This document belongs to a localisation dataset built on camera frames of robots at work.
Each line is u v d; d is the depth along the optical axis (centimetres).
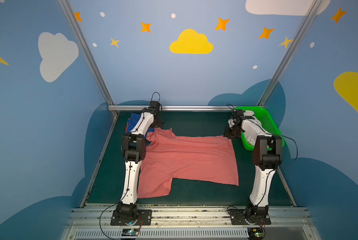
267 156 57
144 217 75
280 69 93
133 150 64
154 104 89
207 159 96
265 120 111
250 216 67
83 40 80
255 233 71
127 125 112
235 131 88
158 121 98
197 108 149
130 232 71
